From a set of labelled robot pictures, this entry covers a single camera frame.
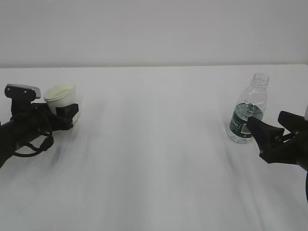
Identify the clear plastic water bottle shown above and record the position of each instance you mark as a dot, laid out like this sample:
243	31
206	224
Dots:
252	102

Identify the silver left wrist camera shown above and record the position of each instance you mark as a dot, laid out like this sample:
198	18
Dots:
19	93

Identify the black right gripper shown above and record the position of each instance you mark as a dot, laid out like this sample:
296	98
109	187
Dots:
269	140

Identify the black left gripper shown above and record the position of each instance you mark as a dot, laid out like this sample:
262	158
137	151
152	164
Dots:
29	120

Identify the white paper cup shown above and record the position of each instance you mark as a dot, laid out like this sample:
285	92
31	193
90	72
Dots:
60	95

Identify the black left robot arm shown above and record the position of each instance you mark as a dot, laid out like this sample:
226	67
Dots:
22	148

